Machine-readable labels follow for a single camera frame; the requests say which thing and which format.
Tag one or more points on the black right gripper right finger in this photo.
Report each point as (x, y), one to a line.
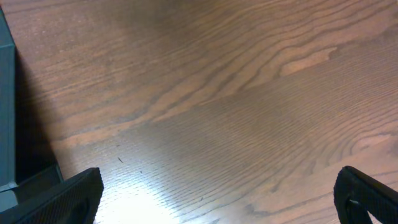
(358, 197)

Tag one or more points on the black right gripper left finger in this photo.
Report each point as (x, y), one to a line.
(75, 200)

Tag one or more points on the dark green open box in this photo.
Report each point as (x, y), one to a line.
(28, 164)

